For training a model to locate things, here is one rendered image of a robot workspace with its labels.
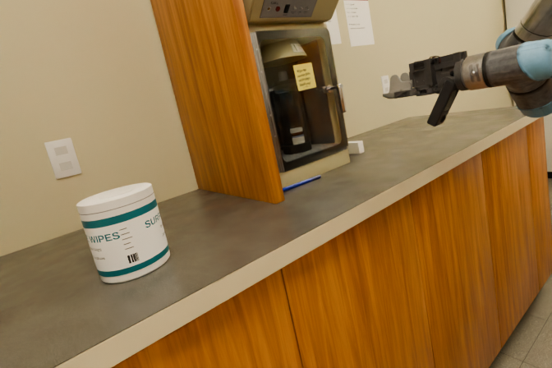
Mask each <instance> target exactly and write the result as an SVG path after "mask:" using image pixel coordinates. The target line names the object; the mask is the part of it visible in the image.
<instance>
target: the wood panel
mask: <svg viewBox="0 0 552 368"><path fill-rule="evenodd" d="M150 1H151V5H152V8H153V12H154V18H155V21H156V25H157V28H158V32H159V38H160V40H161V44H162V47H163V53H164V56H165V60H166V63H167V67H168V73H169V75H170V79H171V82H172V88H173V92H174V95H175V99H176V102H177V108H178V112H179V114H180V118H181V121H182V127H183V130H184V134H185V137H186V143H187V147H188V149H189V153H190V156H191V162H192V166H193V169H194V173H195V179H196V182H197V185H198V188H199V189H201V190H206V191H213V192H218V193H222V194H226V195H231V196H239V197H243V198H247V199H252V200H259V201H264V202H268V203H273V204H277V203H280V202H282V201H284V200H285V199H284V194H283V188H282V183H281V179H280V175H279V171H278V164H277V159H276V156H275V152H274V145H273V141H272V136H271V132H270V129H269V121H268V117H267V113H266V109H265V102H264V98H263V94H262V89H261V86H260V78H259V74H258V71H257V66H256V62H255V55H254V51H253V47H252V43H251V36H250V31H249V28H248V24H247V19H246V13H245V8H244V4H243V0H150Z"/></svg>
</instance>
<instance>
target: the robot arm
mask: <svg viewBox="0 0 552 368"><path fill-rule="evenodd" d="M495 48H496V50H493V51H489V52H485V53H479V54H475V55H471V56H467V51H462V52H457V53H453V54H449V55H446V56H442V57H440V56H432V57H430V58H428V59H424V60H422V61H417V62H414V63H410V64H409V70H410V71H409V75H408V74H407V73H406V72H405V73H403V74H402V75H401V77H400V78H399V77H398V75H392V76H391V78H390V86H389V92H388V93H387V94H383V97H385V98H387V99H397V98H404V97H409V96H414V95H416V96H423V95H428V94H439V97H438V98H437V100H436V102H435V106H434V107H433V109H432V111H431V113H430V116H429V118H428V120H427V123H428V124H430V125H431V126H433V127H436V126H438V125H440V124H442V123H443V122H444V121H445V119H446V117H447V115H448V113H449V109H450V108H451V106H452V104H453V101H454V100H455V98H456V96H457V94H458V91H459V90H461V91H464V90H479V89H485V88H492V87H497V86H503V85H505V86H506V88H507V90H508V92H509V93H510V95H511V96H512V98H513V100H514V102H515V104H516V107H517V108H518V109H519V110H520V111H521V112H522V114H524V115H525V116H527V117H545V116H547V115H549V114H551V113H552V0H535V1H534V2H533V3H532V4H531V6H530V7H529V9H528V10H527V12H526V13H525V15H524V16H523V18H522V19H521V20H520V21H519V23H518V24H517V26H516V27H513V28H510V29H508V30H506V31H505V32H504V33H502V34H501V35H500V36H499V37H498V38H497V40H496V43H495ZM412 87H415V88H412Z"/></svg>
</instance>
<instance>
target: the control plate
mask: <svg viewBox="0 0 552 368"><path fill-rule="evenodd" d="M316 2H317V0H264V2H263V6H262V9H261V13H260V18H278V17H311V16H312V13H313V11H314V9H315V4H316ZM286 4H290V7H289V10H288V13H283V11H284V8H285V6H286ZM268 7H270V10H269V11H268V10H267V8H268ZM276 7H280V10H279V11H276V10H275V9H276ZM294 7H296V10H294V9H293V8H294ZM300 7H302V9H301V10H300ZM306 7H308V8H309V9H308V10H306Z"/></svg>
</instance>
